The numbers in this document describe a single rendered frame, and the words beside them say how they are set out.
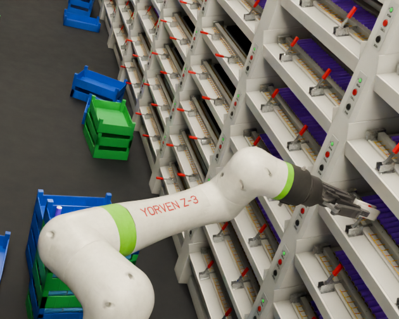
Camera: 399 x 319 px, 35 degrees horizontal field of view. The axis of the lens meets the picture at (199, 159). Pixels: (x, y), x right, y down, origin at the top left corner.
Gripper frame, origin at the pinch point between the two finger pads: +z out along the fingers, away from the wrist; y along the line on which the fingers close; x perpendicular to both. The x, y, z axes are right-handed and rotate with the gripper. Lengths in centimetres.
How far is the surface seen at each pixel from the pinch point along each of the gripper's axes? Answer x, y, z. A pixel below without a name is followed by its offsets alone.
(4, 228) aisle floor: -114, -115, -55
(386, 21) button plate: 40.8, -20.2, -11.4
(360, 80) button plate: 25.3, -20.3, -8.2
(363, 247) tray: -7.2, 6.0, 1.4
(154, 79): -62, -221, 14
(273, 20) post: 19, -86, -6
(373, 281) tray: -9.1, 17.1, -0.7
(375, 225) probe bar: -2.5, 1.1, 4.8
